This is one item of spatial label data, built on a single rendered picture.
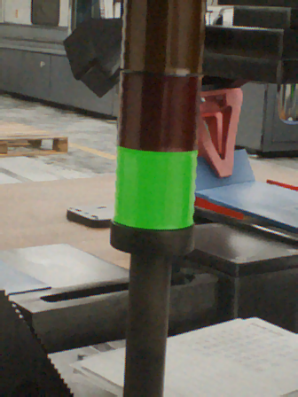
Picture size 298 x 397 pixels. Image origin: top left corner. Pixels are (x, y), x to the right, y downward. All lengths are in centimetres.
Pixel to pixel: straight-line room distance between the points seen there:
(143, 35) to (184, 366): 21
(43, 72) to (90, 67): 1030
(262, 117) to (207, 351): 708
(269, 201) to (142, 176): 35
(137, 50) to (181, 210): 7
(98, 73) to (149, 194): 36
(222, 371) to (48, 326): 10
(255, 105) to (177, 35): 727
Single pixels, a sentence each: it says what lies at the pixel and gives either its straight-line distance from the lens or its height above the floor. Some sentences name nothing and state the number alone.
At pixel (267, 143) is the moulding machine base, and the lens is 767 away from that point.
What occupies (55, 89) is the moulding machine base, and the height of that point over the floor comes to 23.
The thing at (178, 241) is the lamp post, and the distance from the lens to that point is 41.
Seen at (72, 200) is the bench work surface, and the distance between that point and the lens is 119.
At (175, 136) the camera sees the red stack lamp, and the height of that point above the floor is 109.
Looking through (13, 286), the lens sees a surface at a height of 92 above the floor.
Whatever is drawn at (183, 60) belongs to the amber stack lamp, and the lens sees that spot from 39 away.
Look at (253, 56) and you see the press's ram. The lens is 62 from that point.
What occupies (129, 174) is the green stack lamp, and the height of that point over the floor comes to 107.
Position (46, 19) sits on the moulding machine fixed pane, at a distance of 1106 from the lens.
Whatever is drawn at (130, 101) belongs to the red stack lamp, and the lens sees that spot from 40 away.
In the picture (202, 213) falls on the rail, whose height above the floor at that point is 99.
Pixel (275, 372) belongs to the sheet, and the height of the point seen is 95.
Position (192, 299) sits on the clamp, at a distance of 59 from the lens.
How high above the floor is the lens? 114
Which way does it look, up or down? 11 degrees down
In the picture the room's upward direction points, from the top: 3 degrees clockwise
